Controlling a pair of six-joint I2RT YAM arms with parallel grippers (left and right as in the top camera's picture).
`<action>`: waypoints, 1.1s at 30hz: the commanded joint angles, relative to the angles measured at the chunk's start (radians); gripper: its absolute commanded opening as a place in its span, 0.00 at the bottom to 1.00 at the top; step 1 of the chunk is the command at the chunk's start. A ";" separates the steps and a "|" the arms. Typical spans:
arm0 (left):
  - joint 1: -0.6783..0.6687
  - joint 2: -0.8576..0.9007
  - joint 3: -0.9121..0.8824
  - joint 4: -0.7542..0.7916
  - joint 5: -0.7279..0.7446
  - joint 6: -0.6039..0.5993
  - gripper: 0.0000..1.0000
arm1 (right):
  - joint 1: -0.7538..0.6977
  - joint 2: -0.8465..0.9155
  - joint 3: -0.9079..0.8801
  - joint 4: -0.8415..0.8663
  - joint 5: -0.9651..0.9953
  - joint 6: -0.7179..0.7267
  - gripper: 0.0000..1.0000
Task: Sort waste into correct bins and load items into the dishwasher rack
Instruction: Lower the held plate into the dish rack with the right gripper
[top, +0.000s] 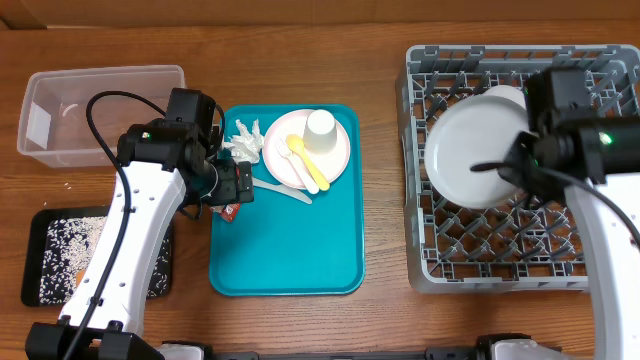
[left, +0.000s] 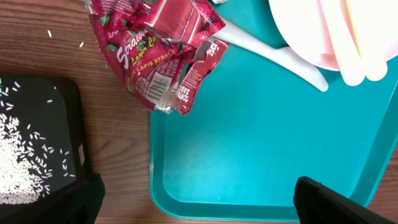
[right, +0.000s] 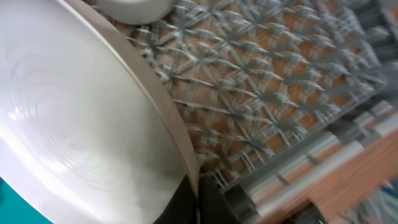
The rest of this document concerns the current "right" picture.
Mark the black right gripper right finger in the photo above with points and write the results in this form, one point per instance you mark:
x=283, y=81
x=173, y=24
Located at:
x=213, y=206

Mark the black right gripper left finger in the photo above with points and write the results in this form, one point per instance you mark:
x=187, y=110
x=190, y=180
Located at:
x=181, y=208

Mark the grey round plate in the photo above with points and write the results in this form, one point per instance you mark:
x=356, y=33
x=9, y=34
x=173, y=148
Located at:
x=88, y=132

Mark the grey small bowl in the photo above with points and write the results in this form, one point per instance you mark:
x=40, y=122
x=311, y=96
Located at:
x=136, y=12

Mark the grey dishwasher rack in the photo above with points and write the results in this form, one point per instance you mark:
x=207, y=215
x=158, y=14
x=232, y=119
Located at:
x=275, y=95

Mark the teal plastic tray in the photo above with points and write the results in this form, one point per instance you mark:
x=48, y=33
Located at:
x=15, y=210

